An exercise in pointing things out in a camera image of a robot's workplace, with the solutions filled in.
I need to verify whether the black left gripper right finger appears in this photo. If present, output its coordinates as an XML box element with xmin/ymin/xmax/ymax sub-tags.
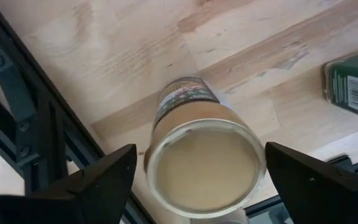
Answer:
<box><xmin>265</xmin><ymin>141</ymin><xmax>358</xmax><ymax>224</ymax></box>

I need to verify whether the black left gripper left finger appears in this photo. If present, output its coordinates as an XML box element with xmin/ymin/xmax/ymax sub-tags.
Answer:
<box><xmin>0</xmin><ymin>143</ymin><xmax>138</xmax><ymax>224</ymax></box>

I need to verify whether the tan lid glass jar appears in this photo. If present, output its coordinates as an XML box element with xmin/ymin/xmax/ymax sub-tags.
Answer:
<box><xmin>144</xmin><ymin>77</ymin><xmax>267</xmax><ymax>219</ymax></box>

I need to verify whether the green spice jar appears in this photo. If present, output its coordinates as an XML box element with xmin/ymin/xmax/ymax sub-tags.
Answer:
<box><xmin>323</xmin><ymin>51</ymin><xmax>358</xmax><ymax>123</ymax></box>

